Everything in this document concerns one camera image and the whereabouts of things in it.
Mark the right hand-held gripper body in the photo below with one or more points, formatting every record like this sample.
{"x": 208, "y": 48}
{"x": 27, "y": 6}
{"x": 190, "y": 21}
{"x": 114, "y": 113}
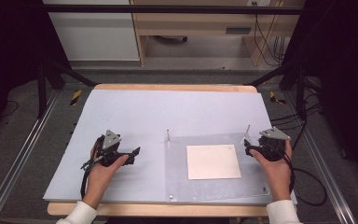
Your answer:
{"x": 273, "y": 144}

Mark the clear acrylic photo frame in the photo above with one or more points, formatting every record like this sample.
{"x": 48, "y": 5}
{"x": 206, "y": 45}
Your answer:
{"x": 177, "y": 174}

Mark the grey desk label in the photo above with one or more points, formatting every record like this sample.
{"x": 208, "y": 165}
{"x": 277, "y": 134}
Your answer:
{"x": 238, "y": 30}

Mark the yellow black tape strip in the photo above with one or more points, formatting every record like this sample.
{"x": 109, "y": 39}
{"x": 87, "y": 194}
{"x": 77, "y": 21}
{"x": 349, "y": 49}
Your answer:
{"x": 274, "y": 97}
{"x": 75, "y": 97}

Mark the light wooden desk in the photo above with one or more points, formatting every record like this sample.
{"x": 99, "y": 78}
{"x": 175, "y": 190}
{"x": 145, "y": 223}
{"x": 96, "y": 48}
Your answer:
{"x": 199, "y": 23}

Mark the white cabinet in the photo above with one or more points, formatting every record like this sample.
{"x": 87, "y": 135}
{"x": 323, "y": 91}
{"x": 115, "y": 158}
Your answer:
{"x": 96, "y": 37}

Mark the black metal stand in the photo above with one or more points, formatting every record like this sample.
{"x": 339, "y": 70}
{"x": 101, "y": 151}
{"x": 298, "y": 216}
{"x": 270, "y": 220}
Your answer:
{"x": 300, "y": 93}
{"x": 42, "y": 90}

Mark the person's right hand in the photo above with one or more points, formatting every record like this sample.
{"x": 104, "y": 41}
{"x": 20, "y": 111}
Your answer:
{"x": 278, "y": 177}

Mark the black curtain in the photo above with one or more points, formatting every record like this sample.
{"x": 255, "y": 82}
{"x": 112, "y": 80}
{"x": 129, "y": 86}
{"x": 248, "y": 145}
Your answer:
{"x": 345, "y": 62}
{"x": 12, "y": 46}

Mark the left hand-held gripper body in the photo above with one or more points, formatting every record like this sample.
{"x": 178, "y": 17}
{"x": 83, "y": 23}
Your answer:
{"x": 110, "y": 140}

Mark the black horizontal frame bar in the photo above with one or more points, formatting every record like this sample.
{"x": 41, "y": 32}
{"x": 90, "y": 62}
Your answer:
{"x": 167, "y": 9}

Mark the aluminium floor rail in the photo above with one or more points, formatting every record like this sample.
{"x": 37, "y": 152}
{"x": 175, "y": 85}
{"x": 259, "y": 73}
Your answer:
{"x": 18, "y": 161}
{"x": 323, "y": 165}

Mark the wooden table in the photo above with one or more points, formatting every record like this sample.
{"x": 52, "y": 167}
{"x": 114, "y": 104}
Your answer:
{"x": 167, "y": 210}

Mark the printed photo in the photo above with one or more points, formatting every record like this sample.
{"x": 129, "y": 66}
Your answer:
{"x": 213, "y": 161}

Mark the person's left hand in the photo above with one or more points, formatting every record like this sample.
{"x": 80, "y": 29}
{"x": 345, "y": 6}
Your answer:
{"x": 101, "y": 180}

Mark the white foam board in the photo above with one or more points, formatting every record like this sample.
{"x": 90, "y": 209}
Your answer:
{"x": 143, "y": 115}

